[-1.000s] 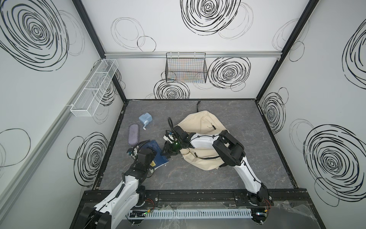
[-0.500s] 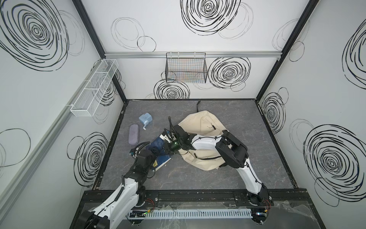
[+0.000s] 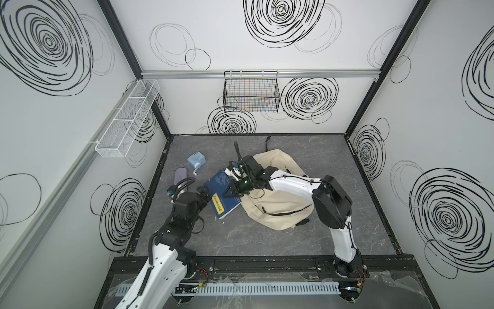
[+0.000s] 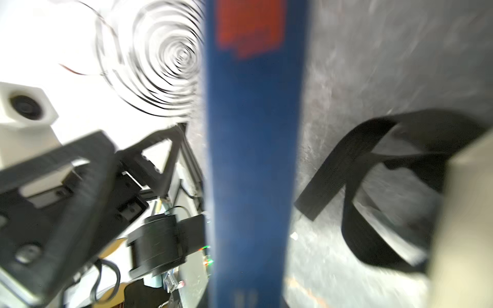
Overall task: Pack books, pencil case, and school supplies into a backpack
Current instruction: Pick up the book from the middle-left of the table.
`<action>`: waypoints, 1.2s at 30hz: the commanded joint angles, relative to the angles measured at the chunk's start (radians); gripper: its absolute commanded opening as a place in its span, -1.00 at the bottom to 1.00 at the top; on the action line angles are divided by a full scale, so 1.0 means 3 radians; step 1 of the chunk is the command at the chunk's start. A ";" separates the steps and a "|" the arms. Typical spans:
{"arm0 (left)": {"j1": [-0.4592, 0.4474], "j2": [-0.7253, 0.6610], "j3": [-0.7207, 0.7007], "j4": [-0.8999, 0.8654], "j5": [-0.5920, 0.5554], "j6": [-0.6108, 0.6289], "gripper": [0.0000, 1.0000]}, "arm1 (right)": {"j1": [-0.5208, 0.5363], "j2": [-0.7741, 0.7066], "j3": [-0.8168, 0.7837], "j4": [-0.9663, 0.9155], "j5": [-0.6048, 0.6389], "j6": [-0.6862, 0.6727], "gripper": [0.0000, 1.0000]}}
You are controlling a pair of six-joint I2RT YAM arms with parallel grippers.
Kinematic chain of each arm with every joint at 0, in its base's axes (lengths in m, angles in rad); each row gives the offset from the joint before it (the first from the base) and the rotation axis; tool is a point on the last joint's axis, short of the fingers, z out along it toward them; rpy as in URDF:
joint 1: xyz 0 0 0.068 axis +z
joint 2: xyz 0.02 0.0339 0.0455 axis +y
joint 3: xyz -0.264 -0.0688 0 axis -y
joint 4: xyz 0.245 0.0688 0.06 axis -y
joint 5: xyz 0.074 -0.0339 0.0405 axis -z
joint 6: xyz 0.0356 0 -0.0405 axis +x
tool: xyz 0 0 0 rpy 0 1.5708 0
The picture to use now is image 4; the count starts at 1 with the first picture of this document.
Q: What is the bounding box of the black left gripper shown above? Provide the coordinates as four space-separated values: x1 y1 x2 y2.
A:
1 132 148 306

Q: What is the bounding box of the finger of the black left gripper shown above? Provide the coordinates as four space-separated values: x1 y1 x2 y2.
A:
116 125 184 197

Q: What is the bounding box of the dark blue book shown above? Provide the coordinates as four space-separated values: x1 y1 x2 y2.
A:
204 1 311 307

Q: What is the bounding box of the cream canvas backpack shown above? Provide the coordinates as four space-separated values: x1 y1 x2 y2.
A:
293 108 493 308

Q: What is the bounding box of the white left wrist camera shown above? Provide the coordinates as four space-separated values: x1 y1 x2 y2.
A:
0 81 74 197

